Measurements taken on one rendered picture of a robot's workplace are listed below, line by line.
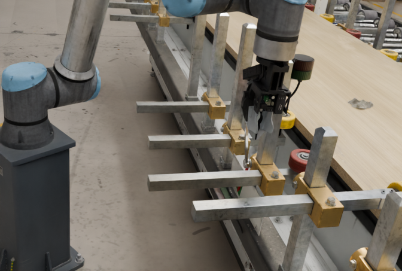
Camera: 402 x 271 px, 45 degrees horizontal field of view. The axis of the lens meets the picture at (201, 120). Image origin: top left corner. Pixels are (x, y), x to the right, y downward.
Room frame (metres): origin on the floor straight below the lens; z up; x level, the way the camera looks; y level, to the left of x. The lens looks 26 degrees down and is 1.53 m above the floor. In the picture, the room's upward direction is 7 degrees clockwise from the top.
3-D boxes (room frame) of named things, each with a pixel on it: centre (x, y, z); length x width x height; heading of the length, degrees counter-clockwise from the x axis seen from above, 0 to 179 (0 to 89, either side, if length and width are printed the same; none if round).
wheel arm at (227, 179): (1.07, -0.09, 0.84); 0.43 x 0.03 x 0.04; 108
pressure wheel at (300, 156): (1.13, -0.29, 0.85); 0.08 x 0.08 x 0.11
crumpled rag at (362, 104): (1.54, -0.53, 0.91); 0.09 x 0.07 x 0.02; 94
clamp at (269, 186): (1.12, -0.19, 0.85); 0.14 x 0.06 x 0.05; 18
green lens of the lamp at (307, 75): (1.15, -0.23, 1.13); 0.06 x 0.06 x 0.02
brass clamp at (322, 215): (0.88, -0.27, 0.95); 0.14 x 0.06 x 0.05; 18
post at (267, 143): (1.14, -0.18, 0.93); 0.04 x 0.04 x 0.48; 18
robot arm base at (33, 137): (1.56, 0.63, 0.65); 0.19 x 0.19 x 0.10
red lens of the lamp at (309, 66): (1.15, -0.23, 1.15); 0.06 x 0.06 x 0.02
